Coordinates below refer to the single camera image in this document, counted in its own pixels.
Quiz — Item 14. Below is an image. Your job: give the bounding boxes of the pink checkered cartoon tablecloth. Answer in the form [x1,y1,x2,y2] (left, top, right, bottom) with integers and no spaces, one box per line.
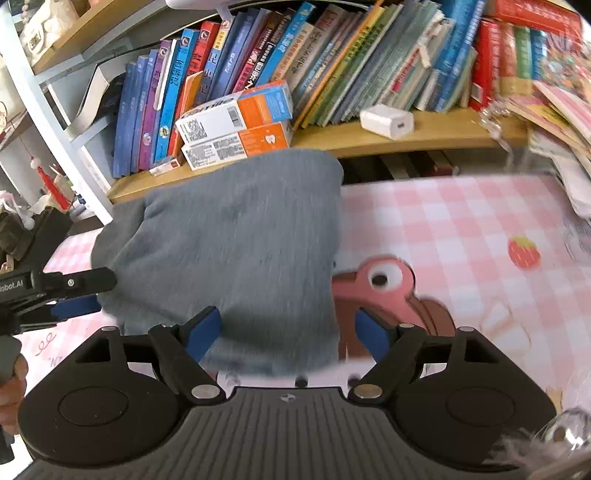
[24,176,590,407]

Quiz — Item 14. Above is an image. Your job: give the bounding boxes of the grey sweatpants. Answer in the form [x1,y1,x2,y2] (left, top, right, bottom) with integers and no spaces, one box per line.
[91,149,342,377]

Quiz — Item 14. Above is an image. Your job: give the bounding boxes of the white charger adapter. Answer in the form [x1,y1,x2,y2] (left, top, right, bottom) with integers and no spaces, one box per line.
[360,104,415,140]

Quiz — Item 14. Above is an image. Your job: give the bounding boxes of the left hand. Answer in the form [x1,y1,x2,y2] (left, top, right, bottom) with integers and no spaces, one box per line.
[0,355,29,435]

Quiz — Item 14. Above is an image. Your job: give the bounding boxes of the orange white box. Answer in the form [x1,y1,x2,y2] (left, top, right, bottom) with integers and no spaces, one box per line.
[174,80,293,145]
[181,121,293,171]

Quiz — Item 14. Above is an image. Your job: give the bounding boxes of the black case at left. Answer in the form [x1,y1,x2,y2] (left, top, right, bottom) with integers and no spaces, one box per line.
[1,207,73,274]

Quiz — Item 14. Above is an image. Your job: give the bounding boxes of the upper orange white box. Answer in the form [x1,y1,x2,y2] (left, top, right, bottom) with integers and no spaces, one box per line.
[174,80,293,145]

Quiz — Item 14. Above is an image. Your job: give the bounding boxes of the row of leaning books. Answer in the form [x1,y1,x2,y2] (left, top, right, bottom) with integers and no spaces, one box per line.
[111,1,590,178]

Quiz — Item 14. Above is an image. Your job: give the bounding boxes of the small red white box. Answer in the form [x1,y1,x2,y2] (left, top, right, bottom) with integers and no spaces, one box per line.
[148,156,184,177]

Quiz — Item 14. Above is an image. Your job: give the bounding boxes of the cream quilted handbag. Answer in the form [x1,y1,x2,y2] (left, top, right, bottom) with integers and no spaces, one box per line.
[20,0,79,66]

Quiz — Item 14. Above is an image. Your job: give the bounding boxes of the red tassel ornament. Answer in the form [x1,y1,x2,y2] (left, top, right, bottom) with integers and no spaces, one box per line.
[30,157,71,212]

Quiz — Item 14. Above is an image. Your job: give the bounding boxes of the white wooden bookshelf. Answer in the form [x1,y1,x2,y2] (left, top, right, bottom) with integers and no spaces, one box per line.
[0,0,591,227]

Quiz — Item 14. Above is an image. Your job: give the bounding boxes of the lower orange white box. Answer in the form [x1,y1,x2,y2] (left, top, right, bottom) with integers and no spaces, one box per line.
[181,121,293,171]

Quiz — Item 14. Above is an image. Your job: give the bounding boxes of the stack of magazines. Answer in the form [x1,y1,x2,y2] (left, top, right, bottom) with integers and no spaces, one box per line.
[504,81,590,221]

